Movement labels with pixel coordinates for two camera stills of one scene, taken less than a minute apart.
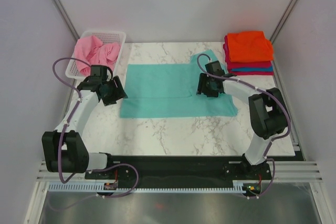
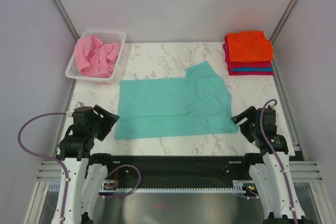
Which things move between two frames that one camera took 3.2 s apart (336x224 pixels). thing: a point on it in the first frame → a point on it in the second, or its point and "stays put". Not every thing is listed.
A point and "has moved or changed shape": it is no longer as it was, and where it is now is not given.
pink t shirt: (92, 50) stays put
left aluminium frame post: (59, 4) stays put
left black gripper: (119, 93) → (108, 120)
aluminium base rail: (285, 171) stays put
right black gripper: (201, 88) → (250, 113)
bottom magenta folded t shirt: (252, 73) stays put
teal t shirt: (169, 91) has moved or changed shape
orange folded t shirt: (249, 46) stays put
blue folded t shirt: (253, 69) stays put
